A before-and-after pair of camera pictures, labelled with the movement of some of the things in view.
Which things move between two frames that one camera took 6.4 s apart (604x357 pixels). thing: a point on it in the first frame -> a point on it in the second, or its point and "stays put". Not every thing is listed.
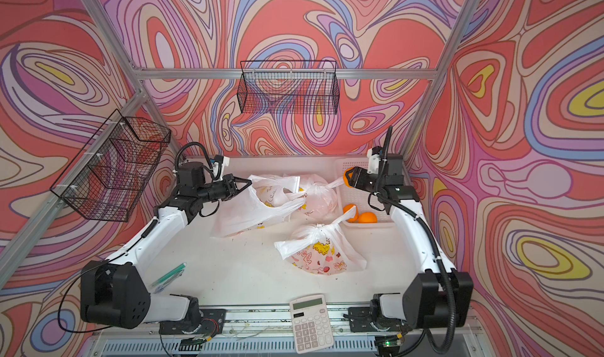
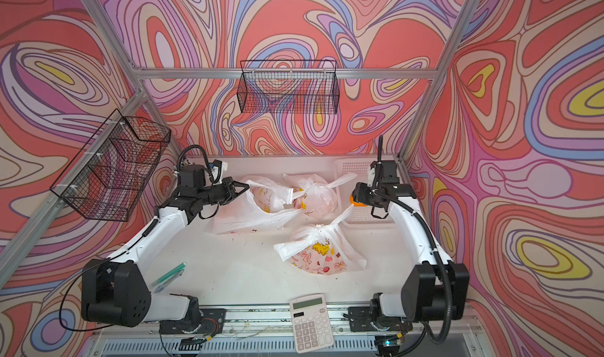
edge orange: (367, 217) -> (356, 204)
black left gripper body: (216, 191) stays put
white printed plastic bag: (322, 248) stays put
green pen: (167, 277) stays put
